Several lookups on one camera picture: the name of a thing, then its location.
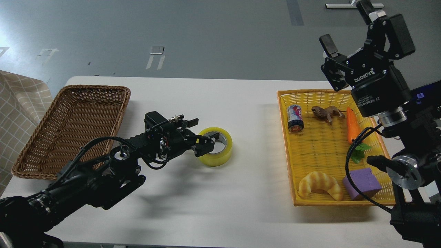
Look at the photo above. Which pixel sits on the yellow plastic basket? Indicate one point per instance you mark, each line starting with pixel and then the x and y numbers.
pixel 319 146

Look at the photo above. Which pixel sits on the orange toy carrot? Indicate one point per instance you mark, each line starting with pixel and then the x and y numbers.
pixel 353 128

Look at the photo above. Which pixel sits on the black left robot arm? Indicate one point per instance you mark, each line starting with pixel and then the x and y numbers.
pixel 104 172

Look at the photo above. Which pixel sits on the yellow tape roll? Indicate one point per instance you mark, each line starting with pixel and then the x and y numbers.
pixel 223 147

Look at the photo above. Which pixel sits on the brown wicker basket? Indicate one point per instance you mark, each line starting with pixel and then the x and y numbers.
pixel 77 115

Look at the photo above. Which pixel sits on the beige checkered cloth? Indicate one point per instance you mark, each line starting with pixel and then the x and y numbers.
pixel 23 103

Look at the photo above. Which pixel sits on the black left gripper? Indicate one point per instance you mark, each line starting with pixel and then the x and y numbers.
pixel 182 139

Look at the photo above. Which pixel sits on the toy croissant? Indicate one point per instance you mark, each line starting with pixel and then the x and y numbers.
pixel 318 180

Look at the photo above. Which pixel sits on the small drink can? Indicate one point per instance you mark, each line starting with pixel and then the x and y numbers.
pixel 295 119

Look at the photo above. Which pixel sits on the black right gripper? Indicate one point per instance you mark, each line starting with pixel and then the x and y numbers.
pixel 377 85

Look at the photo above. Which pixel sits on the brown toy lion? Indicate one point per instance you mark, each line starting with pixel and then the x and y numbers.
pixel 327 114

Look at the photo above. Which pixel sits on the purple foam block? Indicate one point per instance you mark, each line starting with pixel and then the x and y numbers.
pixel 365 181

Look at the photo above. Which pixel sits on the white metal floor bar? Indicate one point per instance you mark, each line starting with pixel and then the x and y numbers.
pixel 349 6

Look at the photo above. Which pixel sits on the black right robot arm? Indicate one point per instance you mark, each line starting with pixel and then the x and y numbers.
pixel 415 166

